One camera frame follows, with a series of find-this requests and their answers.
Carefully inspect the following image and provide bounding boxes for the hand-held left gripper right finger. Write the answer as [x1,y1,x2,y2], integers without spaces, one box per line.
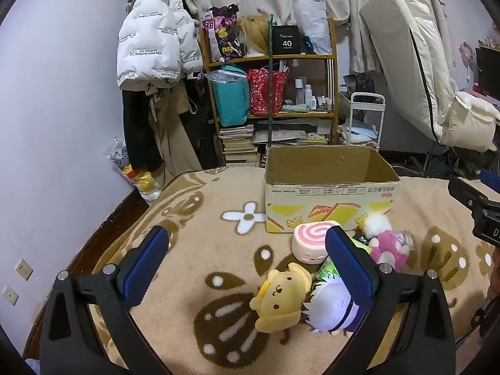
[325,225,458,375]

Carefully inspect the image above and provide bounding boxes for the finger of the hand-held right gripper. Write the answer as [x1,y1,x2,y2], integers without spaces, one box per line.
[480,169,500,195]
[448,177,495,213]

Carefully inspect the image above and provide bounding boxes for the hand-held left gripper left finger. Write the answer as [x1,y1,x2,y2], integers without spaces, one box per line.
[23,224,173,375]

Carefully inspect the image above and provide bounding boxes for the pink plush toy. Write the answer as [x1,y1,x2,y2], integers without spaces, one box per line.
[369,230,415,273]

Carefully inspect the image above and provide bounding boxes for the white-haired plush doll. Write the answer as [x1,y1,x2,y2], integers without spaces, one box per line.
[302,279,370,334]

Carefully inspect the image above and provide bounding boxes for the pink swirl roll plush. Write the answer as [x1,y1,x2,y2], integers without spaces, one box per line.
[292,221,342,265]

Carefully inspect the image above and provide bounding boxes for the white fluffy pompom toy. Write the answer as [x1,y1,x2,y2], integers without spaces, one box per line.
[361,212,392,238]

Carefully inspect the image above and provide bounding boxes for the printed cardboard box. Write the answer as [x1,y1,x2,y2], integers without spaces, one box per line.
[264,145,401,234]

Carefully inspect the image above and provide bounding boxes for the yellow dog plush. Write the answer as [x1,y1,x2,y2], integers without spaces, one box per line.
[250,262,313,333]

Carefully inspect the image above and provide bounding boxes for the beige flower print blanket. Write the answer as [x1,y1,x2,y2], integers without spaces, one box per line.
[23,166,500,375]

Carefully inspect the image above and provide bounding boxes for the cream duvet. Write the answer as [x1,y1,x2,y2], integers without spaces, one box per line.
[441,90,500,153]

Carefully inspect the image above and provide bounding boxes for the plastic bag of toys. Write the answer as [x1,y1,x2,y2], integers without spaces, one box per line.
[106,137,163,204]

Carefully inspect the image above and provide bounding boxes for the black monitor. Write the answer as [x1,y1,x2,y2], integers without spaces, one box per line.
[474,45,500,98]

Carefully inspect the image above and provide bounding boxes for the light blue cloth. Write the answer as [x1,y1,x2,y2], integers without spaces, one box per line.
[340,121,379,143]

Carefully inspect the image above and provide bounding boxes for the pink fan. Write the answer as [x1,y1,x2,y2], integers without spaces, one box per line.
[459,41,479,84]

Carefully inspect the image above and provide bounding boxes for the white trolley cart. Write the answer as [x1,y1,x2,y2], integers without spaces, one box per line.
[338,92,387,153]

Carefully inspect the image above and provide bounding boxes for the black hanging garment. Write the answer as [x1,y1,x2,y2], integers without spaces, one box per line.
[122,88,165,173]

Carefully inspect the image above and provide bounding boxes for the beige hanging garment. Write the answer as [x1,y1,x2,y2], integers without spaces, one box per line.
[150,84,204,188]

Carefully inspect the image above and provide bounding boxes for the dark hanging clothes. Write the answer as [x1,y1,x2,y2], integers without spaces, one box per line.
[183,74,219,168]

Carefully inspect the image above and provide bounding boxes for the pile of magazines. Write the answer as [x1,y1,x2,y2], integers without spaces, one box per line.
[254,119,333,145]

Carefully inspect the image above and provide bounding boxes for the black bag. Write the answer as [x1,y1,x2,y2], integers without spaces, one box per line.
[343,73,376,94]

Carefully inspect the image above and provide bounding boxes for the stack of books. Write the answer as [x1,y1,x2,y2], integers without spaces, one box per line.
[219,124,260,165]

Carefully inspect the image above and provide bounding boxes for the cream mattress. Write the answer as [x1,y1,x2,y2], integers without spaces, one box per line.
[359,0,462,145]

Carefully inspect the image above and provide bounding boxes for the group of small bottles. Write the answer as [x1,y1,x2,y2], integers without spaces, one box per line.
[295,78,333,112]

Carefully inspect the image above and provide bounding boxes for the teal bag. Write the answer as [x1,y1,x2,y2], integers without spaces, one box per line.
[213,66,253,128]

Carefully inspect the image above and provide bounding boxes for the red gift bag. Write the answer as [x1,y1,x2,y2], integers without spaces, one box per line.
[247,68,290,116]

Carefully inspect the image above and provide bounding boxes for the green pole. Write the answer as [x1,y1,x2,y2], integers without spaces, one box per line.
[266,13,274,147]

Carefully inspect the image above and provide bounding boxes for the wooden shelf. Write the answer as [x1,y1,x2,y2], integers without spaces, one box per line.
[199,17,338,167]

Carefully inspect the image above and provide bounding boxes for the white plastic bag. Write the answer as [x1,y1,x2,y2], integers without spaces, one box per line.
[295,0,333,55]

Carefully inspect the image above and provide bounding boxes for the white puffer jacket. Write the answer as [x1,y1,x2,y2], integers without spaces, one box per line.
[116,0,204,91]

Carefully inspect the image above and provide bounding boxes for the black box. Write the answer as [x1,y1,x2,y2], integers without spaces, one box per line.
[271,25,302,55]

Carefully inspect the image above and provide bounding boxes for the purple printed bag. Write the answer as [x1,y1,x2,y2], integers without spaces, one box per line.
[202,4,248,63]

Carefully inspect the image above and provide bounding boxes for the blond wig head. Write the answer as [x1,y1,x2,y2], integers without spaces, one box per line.
[236,15,271,57]

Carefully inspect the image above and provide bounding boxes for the dark wooden bed frame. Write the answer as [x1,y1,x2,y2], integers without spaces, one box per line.
[64,187,151,282]

